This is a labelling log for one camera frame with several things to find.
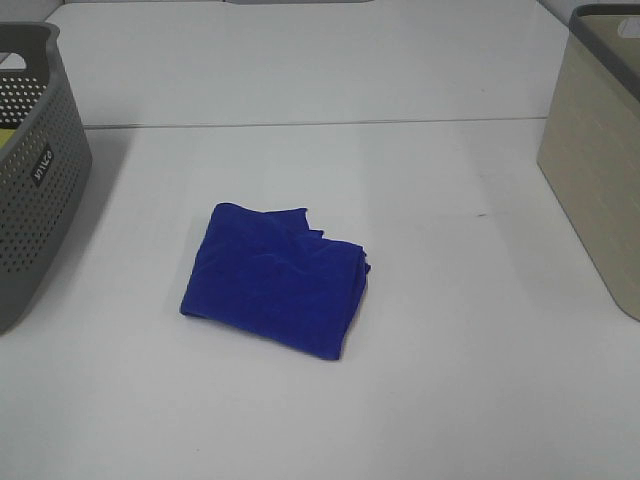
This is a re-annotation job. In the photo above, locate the grey perforated plastic basket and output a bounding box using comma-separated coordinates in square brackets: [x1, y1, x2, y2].
[1, 22, 92, 332]

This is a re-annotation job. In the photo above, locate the yellow towel in basket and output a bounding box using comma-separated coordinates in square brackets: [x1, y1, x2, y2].
[0, 128, 18, 149]

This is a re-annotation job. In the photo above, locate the blue towel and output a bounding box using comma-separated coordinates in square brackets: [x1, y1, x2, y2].
[180, 203, 370, 361]

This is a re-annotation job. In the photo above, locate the beige plastic basket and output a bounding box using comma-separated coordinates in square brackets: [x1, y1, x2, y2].
[537, 3, 639, 319]

